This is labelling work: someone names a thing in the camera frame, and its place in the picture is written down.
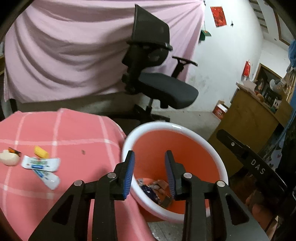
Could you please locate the leaves and wrappers pile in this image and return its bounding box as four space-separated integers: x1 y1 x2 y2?
137 178 173 209

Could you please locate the white round peel piece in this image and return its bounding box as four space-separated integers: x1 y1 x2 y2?
0 150 20 166

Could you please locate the wooden cabinet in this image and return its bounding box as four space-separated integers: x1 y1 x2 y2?
208 88 293 177

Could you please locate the orange white plastic basin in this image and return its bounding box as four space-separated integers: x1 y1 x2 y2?
121 121 228 223

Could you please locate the white blue toothpaste tube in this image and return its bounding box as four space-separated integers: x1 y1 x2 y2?
21 156 61 190

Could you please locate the red white small box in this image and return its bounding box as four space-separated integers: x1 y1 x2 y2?
212 100 229 120

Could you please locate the green cap on wall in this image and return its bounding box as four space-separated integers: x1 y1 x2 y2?
199 30 212 43

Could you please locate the black office chair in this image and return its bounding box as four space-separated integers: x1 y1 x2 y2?
121 5 199 124

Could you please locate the pink hanging sheet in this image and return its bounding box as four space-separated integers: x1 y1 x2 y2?
4 1 205 103

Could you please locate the red diamond wall poster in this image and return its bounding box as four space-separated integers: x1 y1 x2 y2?
210 6 227 27

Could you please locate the person's right hand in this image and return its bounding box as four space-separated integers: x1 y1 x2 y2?
245 195 273 226

